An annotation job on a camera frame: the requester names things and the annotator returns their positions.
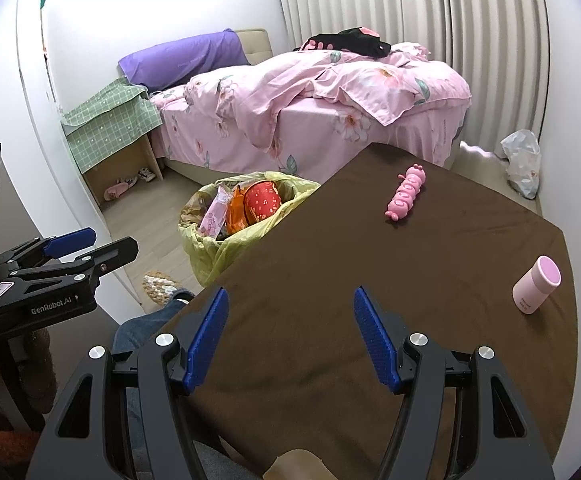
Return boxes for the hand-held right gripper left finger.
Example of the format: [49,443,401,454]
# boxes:
[30,287,230,480]

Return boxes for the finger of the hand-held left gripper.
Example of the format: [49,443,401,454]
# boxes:
[5,236,138,292]
[0,227,96,276]

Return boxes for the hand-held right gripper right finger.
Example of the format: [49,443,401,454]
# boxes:
[353,286,556,480]

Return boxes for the yellow plastic bin bag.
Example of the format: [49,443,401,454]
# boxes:
[178,171,321,288]

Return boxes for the pink yellow snack packet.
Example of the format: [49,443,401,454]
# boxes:
[199,185,232,237]

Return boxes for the orange snack packet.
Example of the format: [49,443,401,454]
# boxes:
[228,185,252,233]

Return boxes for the large red snack packet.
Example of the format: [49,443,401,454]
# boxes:
[243,181,282,223]

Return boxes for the person's left forearm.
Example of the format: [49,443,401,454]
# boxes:
[0,330,58,431]

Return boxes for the crocheted slipper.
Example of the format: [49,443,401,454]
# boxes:
[143,271,196,307]

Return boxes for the pink slippers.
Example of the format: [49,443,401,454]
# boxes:
[104,180,138,202]

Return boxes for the wooden nightstand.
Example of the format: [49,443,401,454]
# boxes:
[83,135,165,206]

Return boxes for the green checked cloth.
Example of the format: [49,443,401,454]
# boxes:
[60,79,164,173]

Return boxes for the pink caterpillar toy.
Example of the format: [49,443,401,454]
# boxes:
[385,164,426,221]

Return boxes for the pink cup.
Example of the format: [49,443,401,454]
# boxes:
[513,255,561,316]

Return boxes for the purple pillow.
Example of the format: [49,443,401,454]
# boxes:
[118,31,251,88]

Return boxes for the white plastic bag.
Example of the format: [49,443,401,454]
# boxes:
[501,129,542,200]

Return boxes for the beige headboard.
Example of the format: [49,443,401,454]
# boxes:
[234,29,274,65]

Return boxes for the pink floral duvet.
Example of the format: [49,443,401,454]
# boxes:
[185,42,472,161]

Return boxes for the black garment with pink print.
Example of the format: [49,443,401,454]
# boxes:
[293,27,391,58]

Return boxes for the white pleated curtain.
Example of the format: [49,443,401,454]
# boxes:
[273,0,556,161]

